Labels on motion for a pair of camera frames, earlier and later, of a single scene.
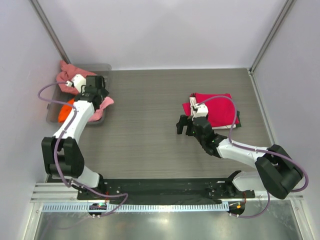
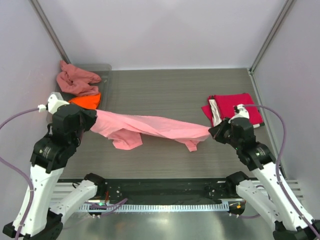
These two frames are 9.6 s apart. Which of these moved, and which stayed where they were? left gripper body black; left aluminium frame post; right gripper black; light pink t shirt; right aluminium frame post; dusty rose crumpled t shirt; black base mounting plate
Moved: left gripper body black; right gripper black; light pink t shirt
Stayed: black base mounting plate; left aluminium frame post; dusty rose crumpled t shirt; right aluminium frame post
